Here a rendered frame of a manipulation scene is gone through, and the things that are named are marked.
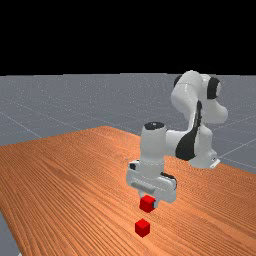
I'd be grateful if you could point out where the red cube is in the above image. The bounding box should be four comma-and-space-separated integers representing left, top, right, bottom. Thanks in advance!
139, 195, 157, 214
134, 218, 151, 238

